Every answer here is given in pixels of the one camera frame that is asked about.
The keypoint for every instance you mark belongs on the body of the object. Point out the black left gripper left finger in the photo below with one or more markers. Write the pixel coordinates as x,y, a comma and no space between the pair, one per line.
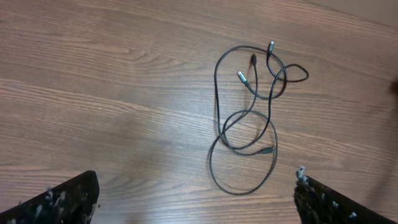
72,202

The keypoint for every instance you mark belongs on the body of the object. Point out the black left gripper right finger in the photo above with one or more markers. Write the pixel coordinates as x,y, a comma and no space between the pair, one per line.
318,204

